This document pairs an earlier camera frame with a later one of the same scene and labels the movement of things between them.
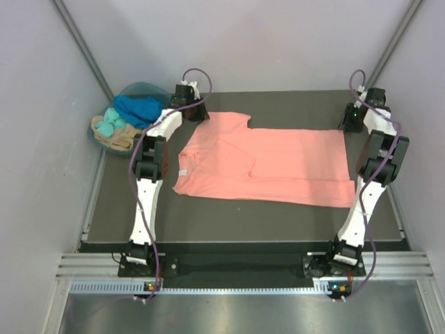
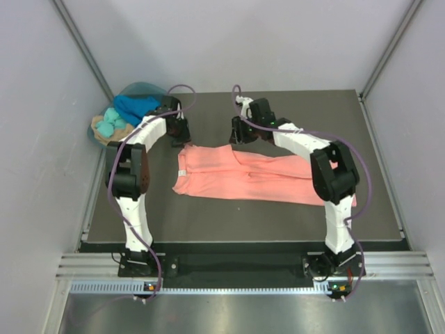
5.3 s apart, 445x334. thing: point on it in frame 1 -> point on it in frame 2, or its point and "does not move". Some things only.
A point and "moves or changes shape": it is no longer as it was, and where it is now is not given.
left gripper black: x=202 y=114 -> x=185 y=138
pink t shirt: x=220 y=156 moves or changes shape
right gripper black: x=345 y=122 -> x=239 y=136
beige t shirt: x=122 y=138 does not move
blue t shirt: x=138 y=110 does not move
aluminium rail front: x=388 y=264 does not move
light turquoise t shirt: x=106 y=128 does not move
